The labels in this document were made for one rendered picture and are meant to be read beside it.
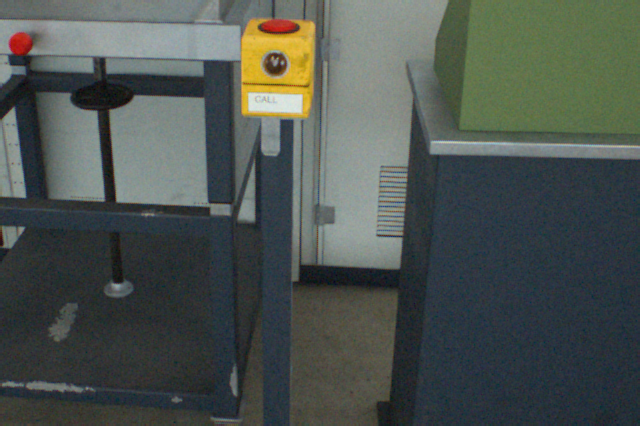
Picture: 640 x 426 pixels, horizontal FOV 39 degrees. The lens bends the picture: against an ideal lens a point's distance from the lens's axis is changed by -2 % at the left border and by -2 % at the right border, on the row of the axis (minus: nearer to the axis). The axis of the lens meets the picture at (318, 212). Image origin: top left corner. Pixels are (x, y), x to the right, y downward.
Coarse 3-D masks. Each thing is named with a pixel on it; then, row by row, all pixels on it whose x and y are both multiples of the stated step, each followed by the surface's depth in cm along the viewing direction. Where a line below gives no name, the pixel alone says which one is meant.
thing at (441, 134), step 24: (408, 72) 143; (432, 72) 141; (432, 96) 132; (432, 120) 124; (432, 144) 118; (456, 144) 118; (480, 144) 118; (504, 144) 118; (528, 144) 118; (552, 144) 118; (576, 144) 118; (600, 144) 119; (624, 144) 119
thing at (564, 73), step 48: (480, 0) 113; (528, 0) 113; (576, 0) 113; (624, 0) 113; (480, 48) 116; (528, 48) 116; (576, 48) 116; (624, 48) 116; (480, 96) 119; (528, 96) 119; (576, 96) 119; (624, 96) 119
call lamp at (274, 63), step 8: (264, 56) 106; (272, 56) 105; (280, 56) 105; (264, 64) 106; (272, 64) 105; (280, 64) 105; (288, 64) 106; (264, 72) 107; (272, 72) 106; (280, 72) 106
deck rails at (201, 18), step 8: (208, 0) 137; (216, 0) 137; (224, 0) 132; (232, 0) 137; (208, 8) 133; (216, 8) 133; (224, 8) 132; (200, 16) 130; (208, 16) 130; (216, 16) 129; (224, 16) 130
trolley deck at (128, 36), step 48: (0, 0) 137; (48, 0) 138; (96, 0) 138; (144, 0) 138; (192, 0) 139; (240, 0) 139; (0, 48) 132; (48, 48) 131; (96, 48) 131; (144, 48) 131; (192, 48) 130; (240, 48) 130
